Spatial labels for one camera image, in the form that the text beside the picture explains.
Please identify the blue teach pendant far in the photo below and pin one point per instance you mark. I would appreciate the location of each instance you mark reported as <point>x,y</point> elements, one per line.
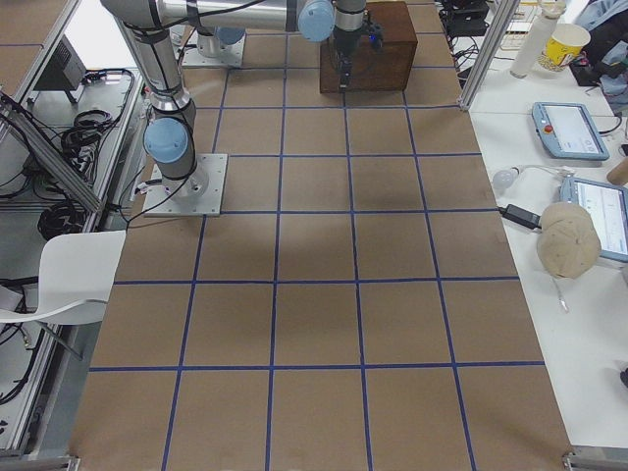
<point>567,131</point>

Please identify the dark wooden drawer cabinet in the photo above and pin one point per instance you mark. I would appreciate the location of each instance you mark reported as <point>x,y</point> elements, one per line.
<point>384,70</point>

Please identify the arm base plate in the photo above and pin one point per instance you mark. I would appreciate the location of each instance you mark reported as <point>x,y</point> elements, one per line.
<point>230,59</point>
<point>201,194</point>

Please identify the white cardboard tube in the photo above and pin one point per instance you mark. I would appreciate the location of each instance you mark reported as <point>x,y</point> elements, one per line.
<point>537,37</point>

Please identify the black power adapter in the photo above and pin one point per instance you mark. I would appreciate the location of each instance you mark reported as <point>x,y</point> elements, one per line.
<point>520,216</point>

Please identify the beige baseball cap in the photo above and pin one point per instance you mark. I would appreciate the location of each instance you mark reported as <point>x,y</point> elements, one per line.
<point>568,245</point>

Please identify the white light bulb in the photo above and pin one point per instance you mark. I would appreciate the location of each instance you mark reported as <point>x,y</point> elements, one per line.
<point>504,179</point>

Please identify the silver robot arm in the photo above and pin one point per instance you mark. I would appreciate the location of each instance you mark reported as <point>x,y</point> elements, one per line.
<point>213,42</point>
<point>146,26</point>

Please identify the yellow popcorn cup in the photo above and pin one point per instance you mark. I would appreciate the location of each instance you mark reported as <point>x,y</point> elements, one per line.
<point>563,47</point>

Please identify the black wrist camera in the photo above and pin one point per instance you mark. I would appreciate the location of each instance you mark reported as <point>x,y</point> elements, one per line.
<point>374,31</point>

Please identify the blue teach pendant near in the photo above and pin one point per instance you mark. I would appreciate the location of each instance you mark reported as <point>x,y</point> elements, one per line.
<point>607,206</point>

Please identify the aluminium frame post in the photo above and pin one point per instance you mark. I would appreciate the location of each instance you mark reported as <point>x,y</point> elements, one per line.
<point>496,31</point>

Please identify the blue teach pendant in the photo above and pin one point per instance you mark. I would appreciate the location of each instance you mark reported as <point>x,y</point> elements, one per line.
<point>567,131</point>
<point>607,206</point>

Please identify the grey electronics box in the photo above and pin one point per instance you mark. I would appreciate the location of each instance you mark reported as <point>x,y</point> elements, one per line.
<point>64,72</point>

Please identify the white plastic chair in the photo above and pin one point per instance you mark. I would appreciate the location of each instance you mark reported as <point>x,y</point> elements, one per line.
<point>76,275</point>

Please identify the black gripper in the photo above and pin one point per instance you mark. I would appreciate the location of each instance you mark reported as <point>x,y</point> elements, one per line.
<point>344,44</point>

